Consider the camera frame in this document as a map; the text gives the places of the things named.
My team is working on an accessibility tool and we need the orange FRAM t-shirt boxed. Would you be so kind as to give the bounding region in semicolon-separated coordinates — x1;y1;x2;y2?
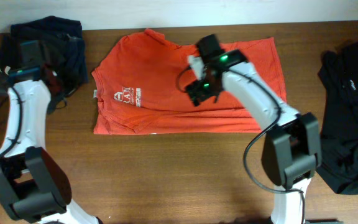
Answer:
91;28;288;136

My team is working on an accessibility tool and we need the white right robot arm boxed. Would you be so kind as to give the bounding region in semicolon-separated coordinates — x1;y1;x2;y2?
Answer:
186;50;322;224

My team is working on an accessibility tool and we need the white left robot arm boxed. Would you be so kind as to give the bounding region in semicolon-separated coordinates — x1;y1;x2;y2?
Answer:
0;65;101;224

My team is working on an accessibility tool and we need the black folded garment with stripes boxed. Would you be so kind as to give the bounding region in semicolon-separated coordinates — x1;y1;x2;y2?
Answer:
0;15;90;114

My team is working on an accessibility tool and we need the black t-shirt pile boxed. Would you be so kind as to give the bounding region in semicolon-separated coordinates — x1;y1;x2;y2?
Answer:
317;42;358;195

